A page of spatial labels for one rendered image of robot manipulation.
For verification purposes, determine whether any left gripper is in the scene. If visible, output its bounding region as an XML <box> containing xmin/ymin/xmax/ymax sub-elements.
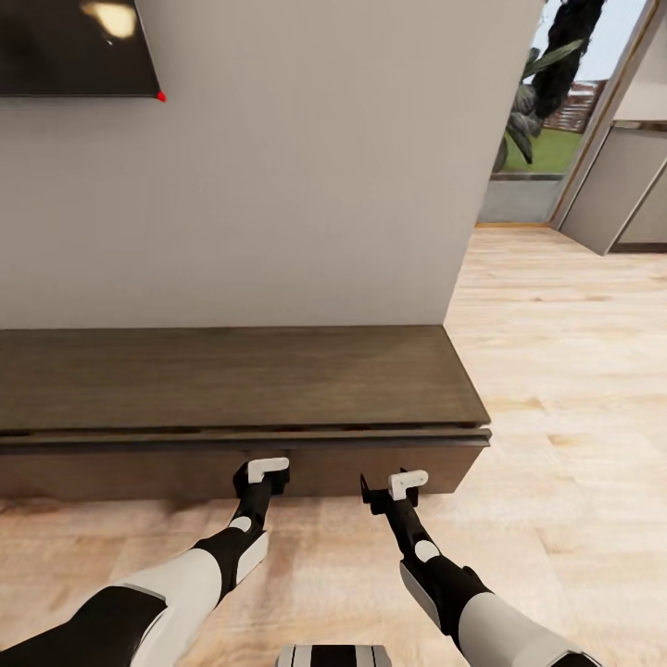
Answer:
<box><xmin>233</xmin><ymin>461</ymin><xmax>290</xmax><ymax>505</ymax></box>

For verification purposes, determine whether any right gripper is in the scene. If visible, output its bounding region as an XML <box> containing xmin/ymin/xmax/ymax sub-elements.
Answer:
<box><xmin>360</xmin><ymin>475</ymin><xmax>418</xmax><ymax>529</ymax></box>

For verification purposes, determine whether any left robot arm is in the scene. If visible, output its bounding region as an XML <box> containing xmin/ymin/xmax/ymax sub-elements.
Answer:
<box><xmin>0</xmin><ymin>457</ymin><xmax>290</xmax><ymax>667</ymax></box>

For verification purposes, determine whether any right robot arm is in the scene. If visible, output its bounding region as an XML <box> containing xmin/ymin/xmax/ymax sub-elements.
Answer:
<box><xmin>360</xmin><ymin>470</ymin><xmax>607</xmax><ymax>667</ymax></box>

